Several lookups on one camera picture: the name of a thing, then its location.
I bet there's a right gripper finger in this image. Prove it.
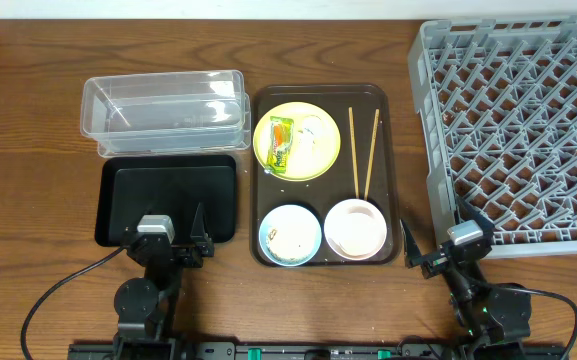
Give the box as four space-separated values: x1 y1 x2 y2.
400 220 422 268
457 197 494 235

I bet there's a pink white bowl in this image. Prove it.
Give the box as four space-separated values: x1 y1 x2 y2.
324 199 388 261

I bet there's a light blue bowl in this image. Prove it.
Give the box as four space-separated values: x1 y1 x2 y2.
257 204 322 267

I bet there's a green snack wrapper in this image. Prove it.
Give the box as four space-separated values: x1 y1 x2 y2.
266 116 294 174

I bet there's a wooden chopstick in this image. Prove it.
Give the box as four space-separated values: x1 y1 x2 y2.
348 107 359 199
364 108 380 201

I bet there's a white tissue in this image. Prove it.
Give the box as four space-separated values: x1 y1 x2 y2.
298 115 323 154

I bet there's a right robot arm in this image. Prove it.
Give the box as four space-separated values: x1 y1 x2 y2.
401 199 532 359

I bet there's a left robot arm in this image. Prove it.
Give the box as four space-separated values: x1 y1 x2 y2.
111 203 215 360

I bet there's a black waste tray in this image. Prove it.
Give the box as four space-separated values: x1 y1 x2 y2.
94 154 237 247

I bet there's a grey dishwasher rack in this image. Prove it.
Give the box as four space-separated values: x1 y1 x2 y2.
408 15 577 258

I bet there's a clear plastic bin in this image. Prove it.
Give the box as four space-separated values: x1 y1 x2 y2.
80 70 251 158

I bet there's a dark brown serving tray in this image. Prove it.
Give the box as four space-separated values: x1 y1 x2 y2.
250 84 402 267

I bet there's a yellow plate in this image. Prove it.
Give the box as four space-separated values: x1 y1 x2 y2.
253 102 341 181

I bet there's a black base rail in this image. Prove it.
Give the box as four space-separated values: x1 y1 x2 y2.
67 340 569 360

